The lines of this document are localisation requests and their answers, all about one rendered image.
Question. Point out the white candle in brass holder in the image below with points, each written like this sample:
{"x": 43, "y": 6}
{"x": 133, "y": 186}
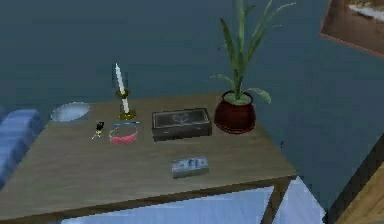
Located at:
{"x": 124, "y": 100}

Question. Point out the brown wooden table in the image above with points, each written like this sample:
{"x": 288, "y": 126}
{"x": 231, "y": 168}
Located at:
{"x": 100, "y": 166}

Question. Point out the small black key fob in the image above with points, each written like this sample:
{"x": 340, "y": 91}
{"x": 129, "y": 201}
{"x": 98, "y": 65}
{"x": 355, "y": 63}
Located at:
{"x": 99, "y": 128}

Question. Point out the blue pen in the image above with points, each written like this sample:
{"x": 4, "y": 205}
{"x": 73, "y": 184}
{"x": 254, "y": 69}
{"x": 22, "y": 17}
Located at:
{"x": 128, "y": 123}

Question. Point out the grey remote control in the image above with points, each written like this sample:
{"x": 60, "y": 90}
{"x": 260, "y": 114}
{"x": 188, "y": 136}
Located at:
{"x": 190, "y": 166}

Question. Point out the dark grey flat box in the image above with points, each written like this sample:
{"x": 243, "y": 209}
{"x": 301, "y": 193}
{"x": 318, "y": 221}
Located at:
{"x": 181, "y": 125}

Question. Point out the brown framed picture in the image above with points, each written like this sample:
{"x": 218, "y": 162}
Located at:
{"x": 353, "y": 26}

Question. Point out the pink glass bowl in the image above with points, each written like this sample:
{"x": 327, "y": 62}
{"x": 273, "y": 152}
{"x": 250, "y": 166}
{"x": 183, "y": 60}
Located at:
{"x": 122, "y": 136}

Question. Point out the pale round plate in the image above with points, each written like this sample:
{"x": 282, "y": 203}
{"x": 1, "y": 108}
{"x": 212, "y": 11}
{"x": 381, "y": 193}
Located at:
{"x": 70, "y": 111}

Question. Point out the brown wooden furniture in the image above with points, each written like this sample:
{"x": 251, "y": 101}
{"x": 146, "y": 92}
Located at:
{"x": 363, "y": 196}

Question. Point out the green plant in red pot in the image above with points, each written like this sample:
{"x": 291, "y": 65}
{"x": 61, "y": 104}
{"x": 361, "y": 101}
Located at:
{"x": 235, "y": 113}

